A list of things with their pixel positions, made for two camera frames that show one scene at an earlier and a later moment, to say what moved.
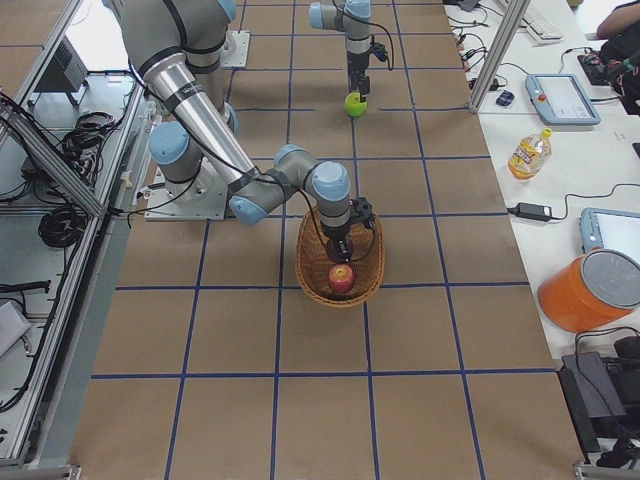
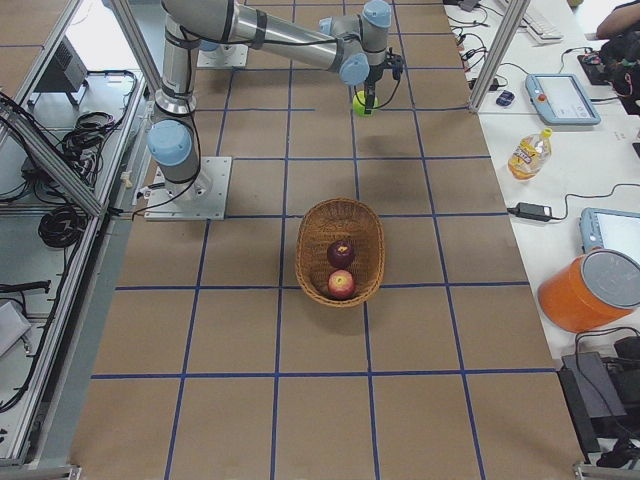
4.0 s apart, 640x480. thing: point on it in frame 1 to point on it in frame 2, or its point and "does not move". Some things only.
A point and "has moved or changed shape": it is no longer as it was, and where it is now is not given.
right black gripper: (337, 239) to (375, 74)
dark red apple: (332, 249) does not move
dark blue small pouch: (505, 98) does not move
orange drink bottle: (531, 155) does not move
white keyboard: (540, 27) does not move
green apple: (353, 105) has moved or changed shape
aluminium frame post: (498, 53) does not move
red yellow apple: (341, 278) has moved or changed shape
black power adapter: (531, 211) does not move
